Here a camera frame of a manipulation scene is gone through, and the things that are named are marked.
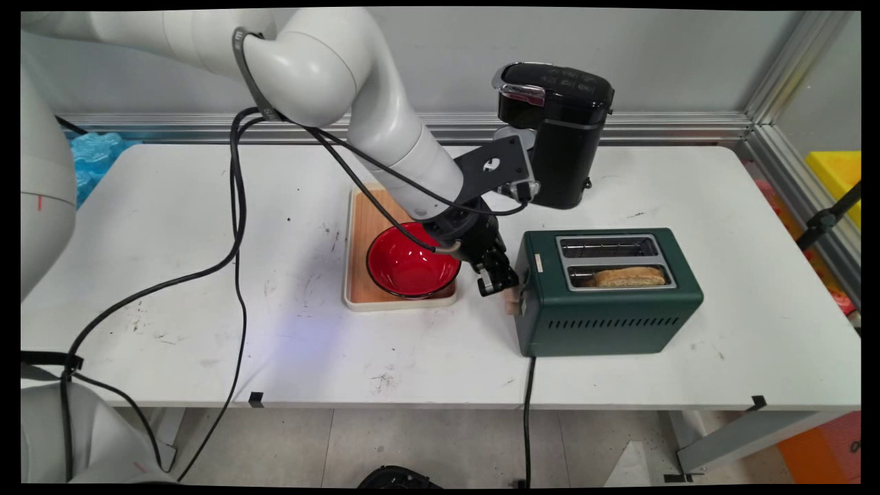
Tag black round floor object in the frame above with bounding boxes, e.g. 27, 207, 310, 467
357, 465, 441, 489

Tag red bowl with black rim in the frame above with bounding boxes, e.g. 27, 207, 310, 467
365, 221, 462, 300

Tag black velcro cable strap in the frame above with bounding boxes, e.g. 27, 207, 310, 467
21, 351, 85, 375

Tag slanted aluminium side rail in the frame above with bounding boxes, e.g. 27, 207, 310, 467
746, 124, 861, 310

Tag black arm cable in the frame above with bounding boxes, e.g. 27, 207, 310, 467
60, 107, 530, 482
175, 113, 441, 482

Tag wooden tray with white rim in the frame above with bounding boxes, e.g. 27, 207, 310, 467
342, 186, 458, 312

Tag grey table leg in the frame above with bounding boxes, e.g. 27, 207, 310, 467
663, 410, 836, 482

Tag dark green toaster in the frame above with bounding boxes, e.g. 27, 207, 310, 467
514, 228, 705, 358

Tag black tripod stand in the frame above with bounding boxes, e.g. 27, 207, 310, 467
796, 180, 861, 252

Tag black toaster power cord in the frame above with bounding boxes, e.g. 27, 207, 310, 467
521, 355, 536, 486

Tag black coffee machine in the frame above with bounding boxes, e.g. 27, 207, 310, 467
492, 62, 615, 210

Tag red packaged items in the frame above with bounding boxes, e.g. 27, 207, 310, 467
753, 179, 857, 317

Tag blue plastic bag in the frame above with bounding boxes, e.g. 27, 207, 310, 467
65, 132, 142, 207

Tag yellow plastic bin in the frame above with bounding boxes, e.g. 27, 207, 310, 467
804, 150, 861, 228

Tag horizontal aluminium frame rail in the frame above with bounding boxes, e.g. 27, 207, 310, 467
58, 111, 754, 145

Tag toast slice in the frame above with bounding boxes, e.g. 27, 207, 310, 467
593, 266, 666, 288

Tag vertical aluminium frame post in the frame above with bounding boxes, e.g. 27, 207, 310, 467
746, 10, 836, 124

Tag orange floor box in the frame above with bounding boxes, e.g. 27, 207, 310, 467
777, 412, 861, 483

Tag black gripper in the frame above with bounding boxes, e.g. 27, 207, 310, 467
423, 198, 521, 298

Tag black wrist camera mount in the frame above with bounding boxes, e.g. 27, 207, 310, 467
452, 135, 540, 207

